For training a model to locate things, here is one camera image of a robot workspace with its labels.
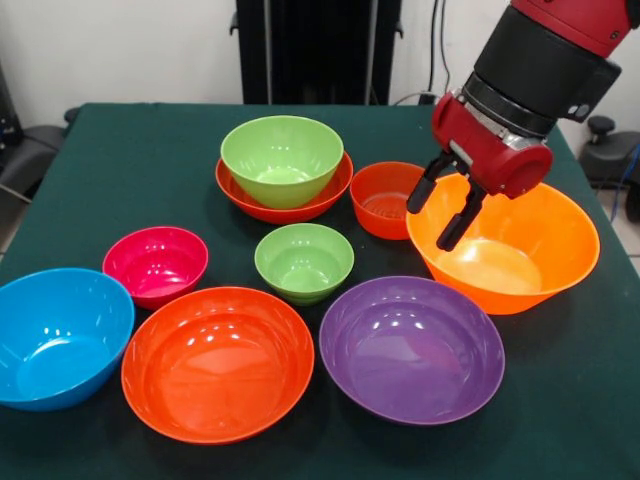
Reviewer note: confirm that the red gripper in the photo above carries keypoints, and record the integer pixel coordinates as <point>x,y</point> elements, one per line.
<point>490,145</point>

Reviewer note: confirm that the large orange bowl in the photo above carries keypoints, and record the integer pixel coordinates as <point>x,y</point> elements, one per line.
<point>530,250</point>

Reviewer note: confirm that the large red bowl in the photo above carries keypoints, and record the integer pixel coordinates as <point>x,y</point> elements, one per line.
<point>280,215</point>
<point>217,370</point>

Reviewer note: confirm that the large green bowl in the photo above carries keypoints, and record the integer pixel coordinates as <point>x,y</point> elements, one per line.
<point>280,160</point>

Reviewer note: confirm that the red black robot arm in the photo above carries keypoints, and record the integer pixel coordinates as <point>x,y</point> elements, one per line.
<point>545,65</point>

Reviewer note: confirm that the small red bowl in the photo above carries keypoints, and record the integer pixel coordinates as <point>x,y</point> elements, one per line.
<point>380,195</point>

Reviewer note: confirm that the small green bowl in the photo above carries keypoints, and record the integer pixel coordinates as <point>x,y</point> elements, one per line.
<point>302,260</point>

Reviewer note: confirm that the purple bowl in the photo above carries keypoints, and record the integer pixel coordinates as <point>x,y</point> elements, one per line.
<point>410,355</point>

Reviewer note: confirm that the pink bowl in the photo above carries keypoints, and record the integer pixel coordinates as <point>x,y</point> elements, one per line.
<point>155,265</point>

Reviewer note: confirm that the dark green table cloth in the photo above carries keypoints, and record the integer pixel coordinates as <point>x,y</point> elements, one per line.
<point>150,175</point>

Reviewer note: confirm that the blue bowl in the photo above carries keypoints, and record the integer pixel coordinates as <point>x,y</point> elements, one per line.
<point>55,345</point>

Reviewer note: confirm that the black device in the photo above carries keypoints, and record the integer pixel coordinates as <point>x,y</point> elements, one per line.
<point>7,115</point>

